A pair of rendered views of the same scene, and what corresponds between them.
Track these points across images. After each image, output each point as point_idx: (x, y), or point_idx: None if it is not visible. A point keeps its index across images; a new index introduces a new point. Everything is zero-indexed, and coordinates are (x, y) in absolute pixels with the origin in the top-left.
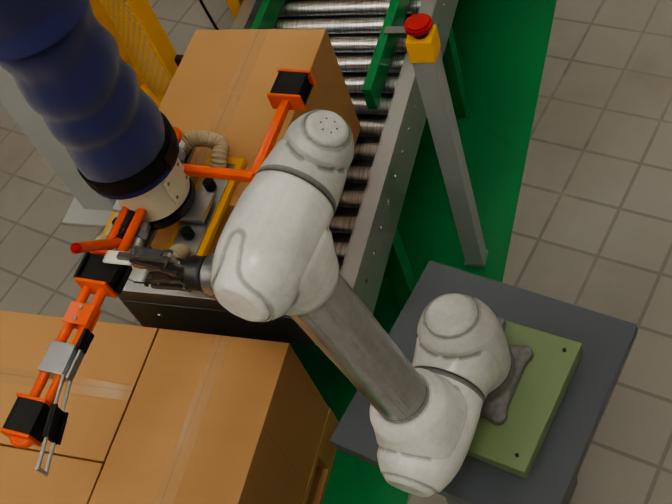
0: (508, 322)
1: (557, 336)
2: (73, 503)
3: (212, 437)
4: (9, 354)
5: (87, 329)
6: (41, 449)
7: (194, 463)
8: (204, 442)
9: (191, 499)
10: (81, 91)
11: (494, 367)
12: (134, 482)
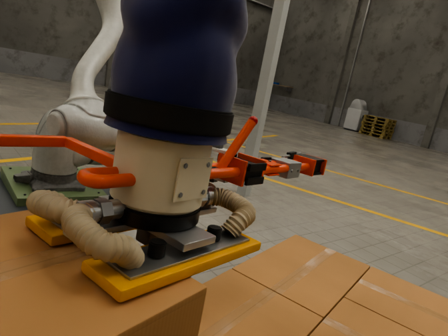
0: (10, 182)
1: (3, 171)
2: (325, 334)
3: (207, 314)
4: None
5: (261, 157)
6: (297, 153)
7: (226, 309)
8: (213, 315)
9: (235, 295)
10: None
11: None
12: (274, 321)
